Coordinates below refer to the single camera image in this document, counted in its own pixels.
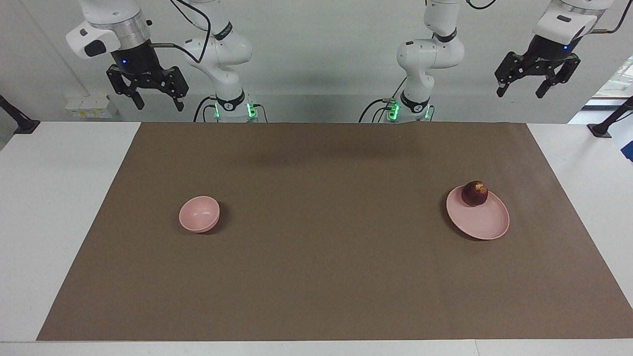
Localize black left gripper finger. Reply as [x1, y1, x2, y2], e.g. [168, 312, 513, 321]
[536, 56, 581, 98]
[495, 51, 526, 97]

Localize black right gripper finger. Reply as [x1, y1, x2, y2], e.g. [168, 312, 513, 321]
[166, 66, 189, 112]
[106, 66, 145, 110]

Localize dark red apple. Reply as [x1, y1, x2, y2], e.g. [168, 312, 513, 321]
[461, 180, 489, 207]

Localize pink bowl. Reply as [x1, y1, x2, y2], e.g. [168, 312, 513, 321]
[179, 196, 221, 233]

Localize pink plate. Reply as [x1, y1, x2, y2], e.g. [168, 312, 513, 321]
[446, 185, 510, 241]

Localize black clamp stand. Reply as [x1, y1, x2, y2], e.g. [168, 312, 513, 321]
[0, 94, 41, 135]
[587, 96, 633, 138]

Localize brown table mat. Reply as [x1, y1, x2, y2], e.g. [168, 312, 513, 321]
[36, 122, 633, 342]

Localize black right arm base cables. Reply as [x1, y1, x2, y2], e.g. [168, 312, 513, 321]
[193, 95, 268, 123]

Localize black arm base cables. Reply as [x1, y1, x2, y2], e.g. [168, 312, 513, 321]
[193, 95, 268, 123]
[359, 77, 409, 124]

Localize white wall socket box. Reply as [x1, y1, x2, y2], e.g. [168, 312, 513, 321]
[65, 94, 120, 120]

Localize black left arm base cables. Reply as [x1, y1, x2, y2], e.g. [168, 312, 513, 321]
[359, 77, 409, 124]

